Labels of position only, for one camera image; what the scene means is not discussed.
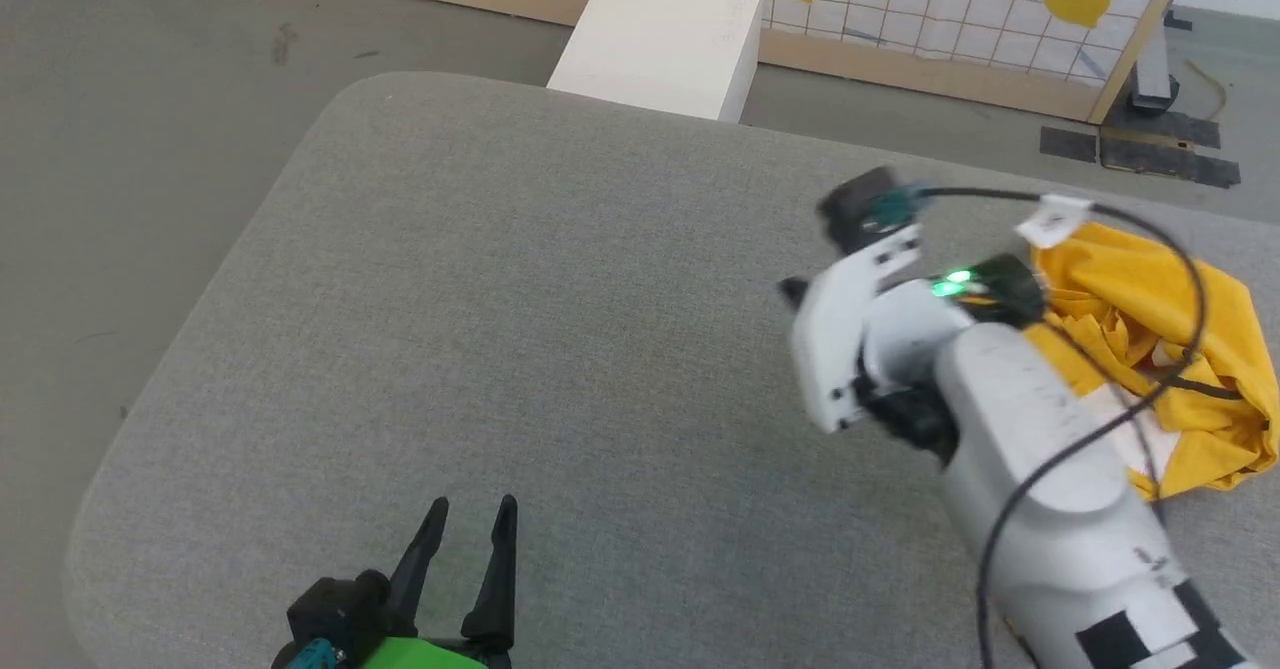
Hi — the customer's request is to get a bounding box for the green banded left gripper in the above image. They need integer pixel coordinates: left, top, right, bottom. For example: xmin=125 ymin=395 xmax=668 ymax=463
xmin=345 ymin=494 xmax=520 ymax=669

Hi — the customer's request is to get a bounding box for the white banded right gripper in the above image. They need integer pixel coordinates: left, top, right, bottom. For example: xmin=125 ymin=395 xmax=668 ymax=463
xmin=778 ymin=224 xmax=1047 ymax=435

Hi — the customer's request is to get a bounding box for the yellow cat face shirt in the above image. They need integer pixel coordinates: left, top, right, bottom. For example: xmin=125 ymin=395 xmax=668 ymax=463
xmin=1020 ymin=221 xmax=1280 ymax=503

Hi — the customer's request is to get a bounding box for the small black floor tape patch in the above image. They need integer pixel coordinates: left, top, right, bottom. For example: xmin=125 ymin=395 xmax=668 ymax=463
xmin=1039 ymin=126 xmax=1099 ymax=164

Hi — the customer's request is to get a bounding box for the lemon print grid panel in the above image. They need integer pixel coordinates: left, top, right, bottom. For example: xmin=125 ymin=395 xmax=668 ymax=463
xmin=165 ymin=0 xmax=1201 ymax=126

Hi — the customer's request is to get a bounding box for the white rectangular box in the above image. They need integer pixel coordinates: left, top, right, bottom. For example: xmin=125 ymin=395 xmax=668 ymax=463
xmin=546 ymin=0 xmax=770 ymax=124

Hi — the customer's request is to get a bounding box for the large black floor tape patch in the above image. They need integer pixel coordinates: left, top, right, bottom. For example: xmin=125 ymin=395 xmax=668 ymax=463
xmin=1099 ymin=114 xmax=1242 ymax=189

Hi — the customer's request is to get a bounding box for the grey metal panel stand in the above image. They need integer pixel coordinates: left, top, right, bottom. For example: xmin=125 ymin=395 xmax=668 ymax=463
xmin=1128 ymin=21 xmax=1193 ymax=116

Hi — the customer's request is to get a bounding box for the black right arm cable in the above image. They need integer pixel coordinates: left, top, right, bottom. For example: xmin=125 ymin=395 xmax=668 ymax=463
xmin=905 ymin=184 xmax=1208 ymax=669

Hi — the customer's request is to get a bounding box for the yellow floor cable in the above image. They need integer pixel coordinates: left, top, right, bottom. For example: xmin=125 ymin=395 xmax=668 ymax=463
xmin=1184 ymin=57 xmax=1230 ymax=122

